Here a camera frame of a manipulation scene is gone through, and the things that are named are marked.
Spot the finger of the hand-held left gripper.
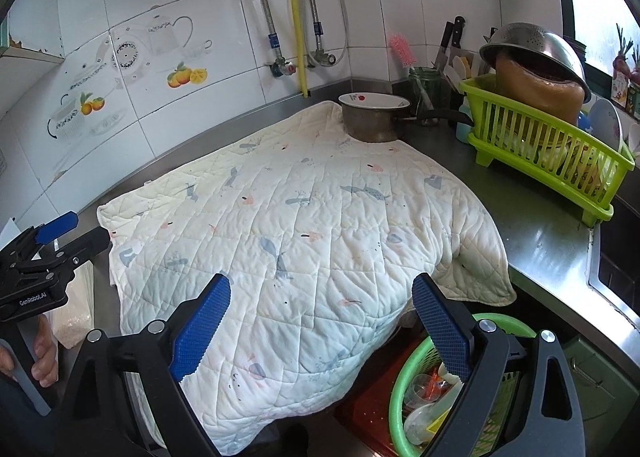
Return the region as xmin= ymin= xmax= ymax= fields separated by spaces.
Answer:
xmin=0 ymin=210 xmax=80 ymax=264
xmin=49 ymin=225 xmax=112 ymax=267

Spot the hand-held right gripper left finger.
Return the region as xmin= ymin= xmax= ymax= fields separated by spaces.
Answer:
xmin=59 ymin=273 xmax=233 ymax=457

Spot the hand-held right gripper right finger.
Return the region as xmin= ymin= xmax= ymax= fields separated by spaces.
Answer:
xmin=411 ymin=273 xmax=586 ymax=457

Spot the orange snack packet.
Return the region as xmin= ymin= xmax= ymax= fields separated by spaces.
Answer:
xmin=429 ymin=368 xmax=448 ymax=399

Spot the small clear plastic cup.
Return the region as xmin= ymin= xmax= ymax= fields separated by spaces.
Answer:
xmin=404 ymin=373 xmax=452 ymax=412

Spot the green plastic basket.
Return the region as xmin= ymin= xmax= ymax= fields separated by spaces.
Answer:
xmin=388 ymin=313 xmax=540 ymax=446

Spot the person's left hand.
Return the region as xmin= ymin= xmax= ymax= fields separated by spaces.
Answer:
xmin=31 ymin=313 xmax=62 ymax=388

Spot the clear bag of white grains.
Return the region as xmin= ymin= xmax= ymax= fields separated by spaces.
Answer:
xmin=50 ymin=261 xmax=97 ymax=350

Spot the white quilted mat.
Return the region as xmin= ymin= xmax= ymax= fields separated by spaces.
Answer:
xmin=96 ymin=101 xmax=518 ymax=455

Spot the steel sink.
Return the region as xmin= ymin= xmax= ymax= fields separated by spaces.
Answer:
xmin=586 ymin=194 xmax=640 ymax=330

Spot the green plastic dish rack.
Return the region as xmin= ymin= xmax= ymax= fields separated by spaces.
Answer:
xmin=458 ymin=74 xmax=635 ymax=228

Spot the light blue cup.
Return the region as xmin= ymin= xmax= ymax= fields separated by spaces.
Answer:
xmin=455 ymin=103 xmax=474 ymax=142

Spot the metal saucepan with white lid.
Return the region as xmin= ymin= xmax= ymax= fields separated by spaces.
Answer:
xmin=338 ymin=92 xmax=474 ymax=144

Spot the white spatula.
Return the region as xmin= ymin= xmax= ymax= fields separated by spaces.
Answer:
xmin=444 ymin=55 xmax=474 ymax=94

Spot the brown ceramic pot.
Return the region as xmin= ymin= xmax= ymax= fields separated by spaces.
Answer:
xmin=494 ymin=54 xmax=587 ymax=126

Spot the white bowl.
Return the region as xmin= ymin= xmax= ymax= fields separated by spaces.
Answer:
xmin=589 ymin=97 xmax=624 ymax=154

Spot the pink brush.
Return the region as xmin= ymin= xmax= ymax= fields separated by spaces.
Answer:
xmin=389 ymin=33 xmax=417 ymax=69

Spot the metal colander bowl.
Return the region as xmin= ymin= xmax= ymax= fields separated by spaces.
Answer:
xmin=479 ymin=22 xmax=592 ymax=104

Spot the windowsill plant ornament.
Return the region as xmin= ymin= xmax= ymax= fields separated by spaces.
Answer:
xmin=611 ymin=23 xmax=640 ymax=118

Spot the yellow pipe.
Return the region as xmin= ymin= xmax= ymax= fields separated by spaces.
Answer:
xmin=291 ymin=0 xmax=312 ymax=100

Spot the black handled cleaver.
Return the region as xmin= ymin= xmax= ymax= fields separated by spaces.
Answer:
xmin=431 ymin=21 xmax=455 ymax=74

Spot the black handled knife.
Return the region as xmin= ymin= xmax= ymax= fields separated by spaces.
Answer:
xmin=450 ymin=16 xmax=467 ymax=52

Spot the metal hose with red valve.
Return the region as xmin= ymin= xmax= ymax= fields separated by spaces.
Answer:
xmin=234 ymin=0 xmax=299 ymax=79

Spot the metal hose with blue band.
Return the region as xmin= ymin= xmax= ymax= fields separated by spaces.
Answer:
xmin=301 ymin=0 xmax=349 ymax=68

